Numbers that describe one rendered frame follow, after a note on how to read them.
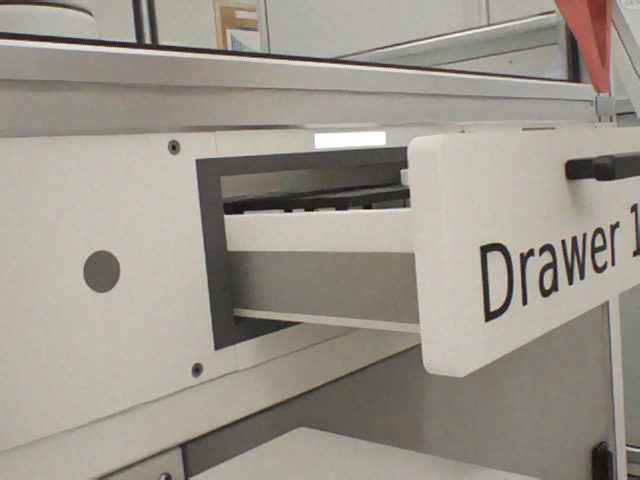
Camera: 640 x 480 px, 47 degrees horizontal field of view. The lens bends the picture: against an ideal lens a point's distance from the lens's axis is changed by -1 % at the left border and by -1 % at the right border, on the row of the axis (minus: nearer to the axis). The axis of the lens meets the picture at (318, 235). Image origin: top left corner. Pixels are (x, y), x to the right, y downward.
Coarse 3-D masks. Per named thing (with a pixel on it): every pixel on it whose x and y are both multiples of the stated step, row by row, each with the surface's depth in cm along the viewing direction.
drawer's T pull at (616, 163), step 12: (600, 156) 38; (612, 156) 38; (624, 156) 39; (636, 156) 40; (576, 168) 41; (588, 168) 41; (600, 168) 38; (612, 168) 38; (624, 168) 39; (636, 168) 40; (600, 180) 39; (612, 180) 38
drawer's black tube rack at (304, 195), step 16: (272, 192) 67; (288, 192) 63; (304, 192) 57; (320, 192) 55; (336, 192) 52; (352, 192) 49; (224, 208) 50; (240, 208) 49; (256, 208) 48; (272, 208) 47; (288, 208) 46; (304, 208) 45; (320, 208) 44; (336, 208) 45; (368, 208) 62
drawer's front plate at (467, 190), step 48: (432, 144) 32; (480, 144) 35; (528, 144) 38; (576, 144) 43; (624, 144) 49; (432, 192) 32; (480, 192) 35; (528, 192) 38; (576, 192) 43; (624, 192) 49; (432, 240) 33; (480, 240) 35; (528, 240) 38; (624, 240) 49; (432, 288) 33; (480, 288) 34; (528, 288) 38; (576, 288) 43; (624, 288) 49; (432, 336) 33; (480, 336) 34; (528, 336) 38
